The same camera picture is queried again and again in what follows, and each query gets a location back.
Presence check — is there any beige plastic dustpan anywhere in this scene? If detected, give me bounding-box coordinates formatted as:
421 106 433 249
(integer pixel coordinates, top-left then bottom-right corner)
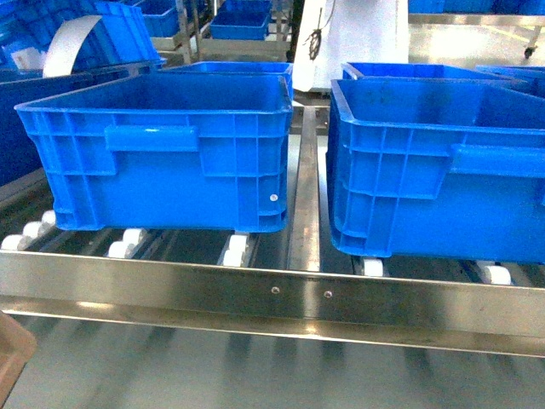
1 312 37 407

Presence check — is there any steel shelf rack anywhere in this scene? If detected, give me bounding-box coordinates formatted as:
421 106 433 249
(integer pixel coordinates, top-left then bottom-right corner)
1 93 544 408

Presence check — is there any blue bin left front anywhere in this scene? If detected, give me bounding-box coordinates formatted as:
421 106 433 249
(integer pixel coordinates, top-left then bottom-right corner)
15 73 292 233

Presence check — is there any blue bin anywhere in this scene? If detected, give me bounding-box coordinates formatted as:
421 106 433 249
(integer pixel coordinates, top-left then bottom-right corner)
15 73 292 233
326 78 544 263

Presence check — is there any blue bin right front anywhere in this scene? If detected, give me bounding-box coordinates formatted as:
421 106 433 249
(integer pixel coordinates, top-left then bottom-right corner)
326 78 544 263

